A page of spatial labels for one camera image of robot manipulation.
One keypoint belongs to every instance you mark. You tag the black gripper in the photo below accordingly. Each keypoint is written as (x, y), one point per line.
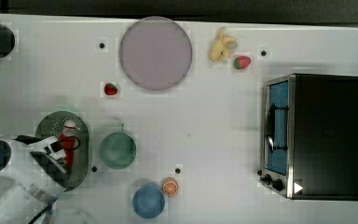
(38, 161)

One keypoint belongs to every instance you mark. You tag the round grey plate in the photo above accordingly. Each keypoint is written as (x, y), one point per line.
(155, 53)

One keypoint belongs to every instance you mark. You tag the red ketchup bottle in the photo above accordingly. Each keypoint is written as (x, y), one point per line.
(68, 142)

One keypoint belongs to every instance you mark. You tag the red toy strawberry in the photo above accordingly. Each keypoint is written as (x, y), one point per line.
(110, 89)

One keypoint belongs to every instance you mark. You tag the green cup with handle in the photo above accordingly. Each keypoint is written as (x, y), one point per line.
(118, 150)

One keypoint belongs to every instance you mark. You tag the toy orange slice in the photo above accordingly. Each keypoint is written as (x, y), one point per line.
(170, 187)

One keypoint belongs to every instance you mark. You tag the yellow toy banana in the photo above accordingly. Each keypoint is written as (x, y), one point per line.
(223, 46)

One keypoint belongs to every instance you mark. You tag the green oval strainer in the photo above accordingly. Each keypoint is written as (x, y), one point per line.
(53, 124)

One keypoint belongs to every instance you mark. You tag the red and green strawberry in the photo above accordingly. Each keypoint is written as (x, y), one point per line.
(241, 62)

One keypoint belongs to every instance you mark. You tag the blue bowl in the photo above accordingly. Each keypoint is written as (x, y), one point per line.
(148, 201)

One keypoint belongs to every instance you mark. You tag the silver toaster oven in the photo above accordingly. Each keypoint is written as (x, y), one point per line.
(310, 137)

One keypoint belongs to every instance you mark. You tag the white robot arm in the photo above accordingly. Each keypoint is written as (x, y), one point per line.
(22, 203)

